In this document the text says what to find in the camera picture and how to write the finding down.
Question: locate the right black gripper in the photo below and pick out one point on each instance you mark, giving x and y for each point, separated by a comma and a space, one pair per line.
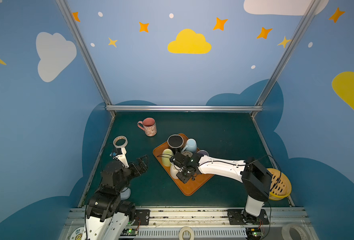
182, 167

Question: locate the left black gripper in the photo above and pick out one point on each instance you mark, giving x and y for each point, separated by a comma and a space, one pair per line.
136, 168

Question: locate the cream white mug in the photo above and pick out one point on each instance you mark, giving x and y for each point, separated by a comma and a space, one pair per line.
174, 170

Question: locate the orange plastic tray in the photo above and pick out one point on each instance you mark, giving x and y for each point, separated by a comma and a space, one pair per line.
191, 186

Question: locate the pink ghost mug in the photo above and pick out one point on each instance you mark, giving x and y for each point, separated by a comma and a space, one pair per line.
148, 125

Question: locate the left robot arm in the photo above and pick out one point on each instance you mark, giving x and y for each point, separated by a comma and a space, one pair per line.
106, 214

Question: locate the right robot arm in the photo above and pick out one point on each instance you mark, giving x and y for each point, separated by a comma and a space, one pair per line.
255, 177

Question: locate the light blue mug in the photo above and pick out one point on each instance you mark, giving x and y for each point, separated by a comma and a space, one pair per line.
190, 146

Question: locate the lavender mug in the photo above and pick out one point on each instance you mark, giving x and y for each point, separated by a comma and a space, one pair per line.
202, 153

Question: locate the light green mug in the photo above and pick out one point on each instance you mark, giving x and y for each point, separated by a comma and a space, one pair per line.
166, 158

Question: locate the black skull mug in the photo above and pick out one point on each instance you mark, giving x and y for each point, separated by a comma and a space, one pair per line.
175, 143

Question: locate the beige ceramic teapot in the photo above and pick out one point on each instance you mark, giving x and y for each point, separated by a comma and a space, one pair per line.
187, 154

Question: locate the grey sponge pad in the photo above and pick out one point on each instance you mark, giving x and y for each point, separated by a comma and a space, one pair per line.
125, 194

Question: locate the masking tape roll on table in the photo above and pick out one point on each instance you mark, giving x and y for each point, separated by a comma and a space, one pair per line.
120, 142

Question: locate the white tape roll front centre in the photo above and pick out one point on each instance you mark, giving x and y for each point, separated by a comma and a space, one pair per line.
186, 233

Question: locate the yellow plastic basket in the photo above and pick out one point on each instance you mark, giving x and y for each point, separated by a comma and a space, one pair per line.
280, 186

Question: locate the green label sticker roll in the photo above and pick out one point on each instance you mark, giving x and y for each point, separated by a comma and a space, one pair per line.
77, 234

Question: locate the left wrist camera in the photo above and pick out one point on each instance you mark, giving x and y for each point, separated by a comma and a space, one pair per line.
120, 155

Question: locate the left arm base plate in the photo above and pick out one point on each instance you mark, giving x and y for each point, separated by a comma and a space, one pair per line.
141, 216

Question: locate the aluminium front rail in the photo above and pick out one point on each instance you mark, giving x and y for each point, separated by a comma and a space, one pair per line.
214, 223

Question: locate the aluminium frame back bar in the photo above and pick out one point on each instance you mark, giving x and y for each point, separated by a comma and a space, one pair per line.
184, 108

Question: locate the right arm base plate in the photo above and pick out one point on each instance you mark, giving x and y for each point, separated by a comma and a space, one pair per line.
240, 217

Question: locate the aluminium frame right post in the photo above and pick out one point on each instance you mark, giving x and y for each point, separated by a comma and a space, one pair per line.
299, 32

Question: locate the aluminium frame post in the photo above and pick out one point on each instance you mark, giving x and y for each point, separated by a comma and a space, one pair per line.
71, 23
299, 32

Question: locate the aluminium frame left post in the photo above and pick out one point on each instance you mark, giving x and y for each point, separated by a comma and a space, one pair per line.
71, 23

